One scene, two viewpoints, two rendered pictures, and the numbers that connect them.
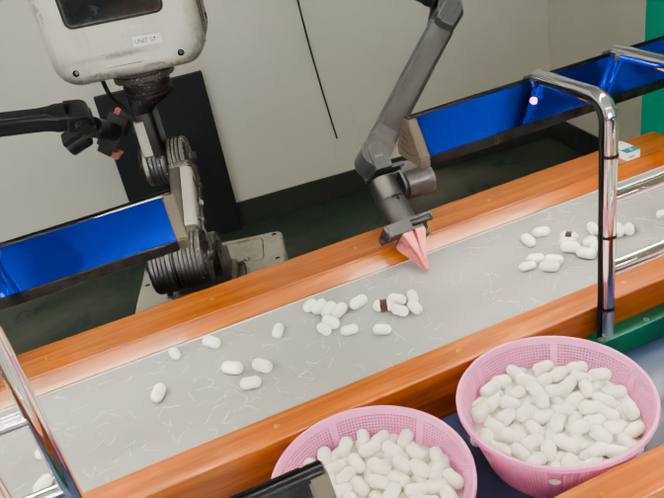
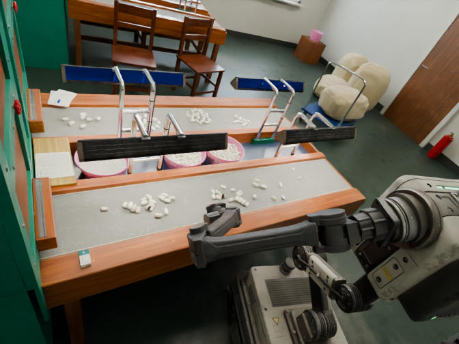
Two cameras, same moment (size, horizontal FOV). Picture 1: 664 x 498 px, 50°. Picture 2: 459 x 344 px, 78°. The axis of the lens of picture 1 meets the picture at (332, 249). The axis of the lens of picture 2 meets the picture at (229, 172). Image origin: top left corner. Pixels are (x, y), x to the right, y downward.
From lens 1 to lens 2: 214 cm
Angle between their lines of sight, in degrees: 107
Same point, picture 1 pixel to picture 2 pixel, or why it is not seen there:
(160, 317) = (294, 209)
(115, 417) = (287, 183)
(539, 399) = (186, 156)
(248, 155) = not seen: outside the picture
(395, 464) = (219, 154)
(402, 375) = (218, 166)
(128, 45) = not seen: hidden behind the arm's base
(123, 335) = (302, 205)
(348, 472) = (229, 154)
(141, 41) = not seen: hidden behind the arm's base
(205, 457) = (259, 161)
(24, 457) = (302, 179)
